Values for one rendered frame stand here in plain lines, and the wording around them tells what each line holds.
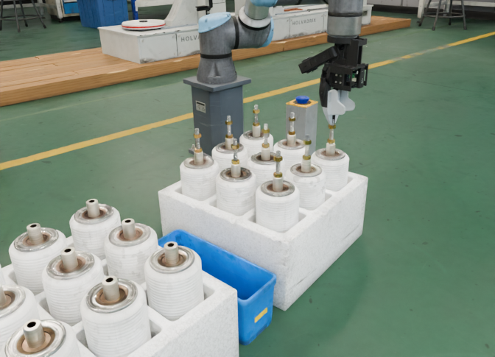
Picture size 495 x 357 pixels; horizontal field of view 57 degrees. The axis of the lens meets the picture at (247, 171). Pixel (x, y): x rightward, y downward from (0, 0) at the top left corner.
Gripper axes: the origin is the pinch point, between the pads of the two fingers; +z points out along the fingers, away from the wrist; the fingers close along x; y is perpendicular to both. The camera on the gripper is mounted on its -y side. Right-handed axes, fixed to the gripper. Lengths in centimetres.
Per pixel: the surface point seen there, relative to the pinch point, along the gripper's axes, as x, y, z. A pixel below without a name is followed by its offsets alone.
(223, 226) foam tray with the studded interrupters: -32.0, -5.6, 18.9
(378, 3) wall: 524, -276, 25
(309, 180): -14.9, 5.2, 10.1
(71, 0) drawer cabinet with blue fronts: 199, -527, 10
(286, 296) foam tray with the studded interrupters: -29.8, 11.4, 30.6
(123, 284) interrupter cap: -65, 7, 9
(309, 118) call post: 14.5, -16.6, 7.5
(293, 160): -4.4, -7.6, 12.1
